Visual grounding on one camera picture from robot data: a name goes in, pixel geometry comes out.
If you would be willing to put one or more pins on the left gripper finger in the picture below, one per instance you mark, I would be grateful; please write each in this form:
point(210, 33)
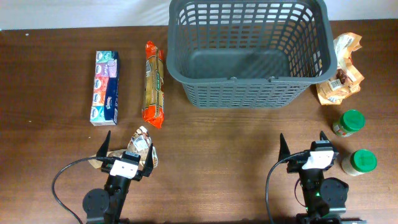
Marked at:
point(103, 150)
point(149, 165)

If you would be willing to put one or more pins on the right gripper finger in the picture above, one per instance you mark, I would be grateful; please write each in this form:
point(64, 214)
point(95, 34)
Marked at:
point(323, 136)
point(284, 151)

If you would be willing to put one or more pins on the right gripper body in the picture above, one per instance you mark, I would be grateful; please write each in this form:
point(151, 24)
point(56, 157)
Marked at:
point(296, 165)

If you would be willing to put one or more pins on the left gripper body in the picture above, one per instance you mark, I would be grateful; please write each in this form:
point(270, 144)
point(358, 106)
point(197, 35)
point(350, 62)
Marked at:
point(139, 175)

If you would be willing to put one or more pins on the green lid jar with label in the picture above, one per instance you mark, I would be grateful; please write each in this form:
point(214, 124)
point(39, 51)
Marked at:
point(349, 123)

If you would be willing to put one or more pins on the green lid peanut butter jar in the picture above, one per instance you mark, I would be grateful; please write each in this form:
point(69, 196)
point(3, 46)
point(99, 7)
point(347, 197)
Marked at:
point(360, 162)

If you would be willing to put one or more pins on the orange snack bag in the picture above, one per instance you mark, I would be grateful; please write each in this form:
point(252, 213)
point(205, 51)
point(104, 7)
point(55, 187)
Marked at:
point(346, 81)

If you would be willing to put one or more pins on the red spaghetti packet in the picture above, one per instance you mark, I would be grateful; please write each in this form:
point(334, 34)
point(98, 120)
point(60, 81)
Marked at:
point(153, 103)

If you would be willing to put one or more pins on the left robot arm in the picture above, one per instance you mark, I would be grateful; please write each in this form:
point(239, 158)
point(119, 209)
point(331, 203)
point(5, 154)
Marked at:
point(105, 205)

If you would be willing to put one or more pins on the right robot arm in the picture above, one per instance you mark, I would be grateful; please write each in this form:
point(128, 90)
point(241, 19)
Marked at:
point(324, 198)

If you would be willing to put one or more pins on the brown white snack bag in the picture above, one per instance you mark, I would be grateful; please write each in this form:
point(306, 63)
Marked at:
point(140, 143)

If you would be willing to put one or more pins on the Kleenex tissue multipack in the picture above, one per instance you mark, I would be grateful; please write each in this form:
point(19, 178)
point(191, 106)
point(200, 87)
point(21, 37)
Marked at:
point(104, 107)

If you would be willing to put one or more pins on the grey plastic basket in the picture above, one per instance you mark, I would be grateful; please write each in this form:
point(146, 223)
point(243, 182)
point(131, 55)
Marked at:
point(249, 54)

